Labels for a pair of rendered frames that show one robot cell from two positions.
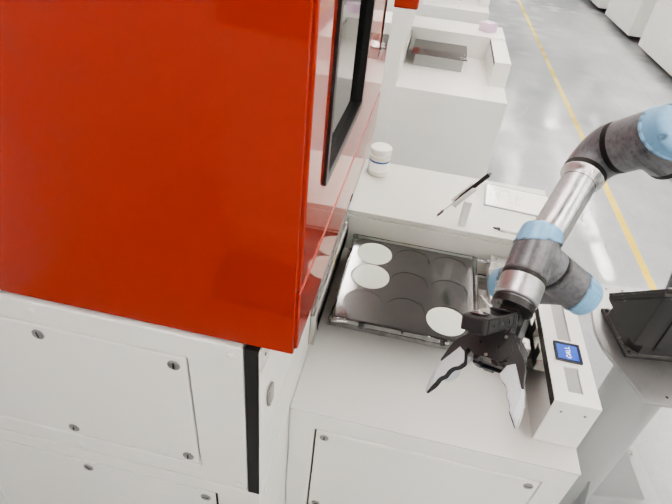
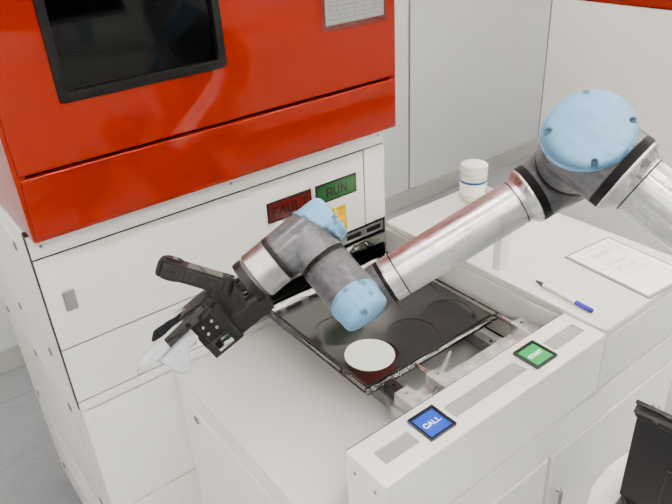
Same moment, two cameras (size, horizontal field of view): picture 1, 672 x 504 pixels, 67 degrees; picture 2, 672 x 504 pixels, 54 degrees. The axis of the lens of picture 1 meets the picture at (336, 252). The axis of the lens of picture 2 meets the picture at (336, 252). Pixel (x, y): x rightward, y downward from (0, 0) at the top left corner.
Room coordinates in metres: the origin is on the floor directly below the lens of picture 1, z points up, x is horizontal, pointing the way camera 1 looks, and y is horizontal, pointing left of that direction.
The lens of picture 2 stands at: (0.15, -1.01, 1.73)
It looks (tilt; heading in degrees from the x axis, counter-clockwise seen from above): 30 degrees down; 46
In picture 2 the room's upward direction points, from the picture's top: 3 degrees counter-clockwise
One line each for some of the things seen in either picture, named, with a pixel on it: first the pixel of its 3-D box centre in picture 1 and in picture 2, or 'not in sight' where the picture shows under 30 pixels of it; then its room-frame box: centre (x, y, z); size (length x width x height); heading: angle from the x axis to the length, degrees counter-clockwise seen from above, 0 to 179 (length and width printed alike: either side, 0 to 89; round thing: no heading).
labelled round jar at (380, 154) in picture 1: (379, 159); (473, 180); (1.53, -0.11, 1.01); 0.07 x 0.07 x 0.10
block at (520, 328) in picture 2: (503, 264); (530, 333); (1.19, -0.49, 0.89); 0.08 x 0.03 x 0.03; 82
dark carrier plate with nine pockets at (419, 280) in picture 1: (408, 285); (377, 311); (1.04, -0.20, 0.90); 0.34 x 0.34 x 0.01; 82
